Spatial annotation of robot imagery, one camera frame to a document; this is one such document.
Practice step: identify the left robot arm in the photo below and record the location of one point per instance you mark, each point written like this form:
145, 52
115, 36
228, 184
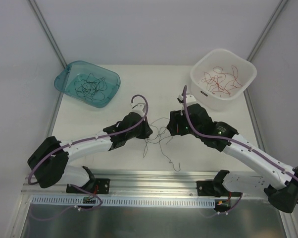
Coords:
50, 163

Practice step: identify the teal transparent plastic tray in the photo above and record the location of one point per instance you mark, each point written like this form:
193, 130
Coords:
88, 83

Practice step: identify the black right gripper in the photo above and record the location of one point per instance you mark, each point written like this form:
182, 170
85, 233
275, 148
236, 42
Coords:
175, 124

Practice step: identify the aluminium frame rail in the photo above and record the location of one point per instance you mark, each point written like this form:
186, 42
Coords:
153, 183

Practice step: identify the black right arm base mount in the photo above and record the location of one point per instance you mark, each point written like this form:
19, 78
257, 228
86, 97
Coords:
213, 187

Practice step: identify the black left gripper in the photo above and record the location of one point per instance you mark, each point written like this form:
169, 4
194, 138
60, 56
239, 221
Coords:
144, 129

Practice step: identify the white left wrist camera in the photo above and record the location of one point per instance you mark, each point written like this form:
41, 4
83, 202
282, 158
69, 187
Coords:
140, 108

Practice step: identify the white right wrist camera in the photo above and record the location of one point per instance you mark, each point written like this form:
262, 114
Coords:
190, 100

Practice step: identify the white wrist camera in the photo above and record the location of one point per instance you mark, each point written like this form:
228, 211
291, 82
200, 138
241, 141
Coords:
190, 100
140, 108

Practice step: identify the white plastic basket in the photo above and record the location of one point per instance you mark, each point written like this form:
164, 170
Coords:
220, 77

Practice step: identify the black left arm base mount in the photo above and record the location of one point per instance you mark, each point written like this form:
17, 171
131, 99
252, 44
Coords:
93, 185

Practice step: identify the white slotted cable duct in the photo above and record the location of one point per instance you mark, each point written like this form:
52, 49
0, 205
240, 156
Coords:
124, 201

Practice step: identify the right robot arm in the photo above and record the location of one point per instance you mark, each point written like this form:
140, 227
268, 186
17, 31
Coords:
277, 182

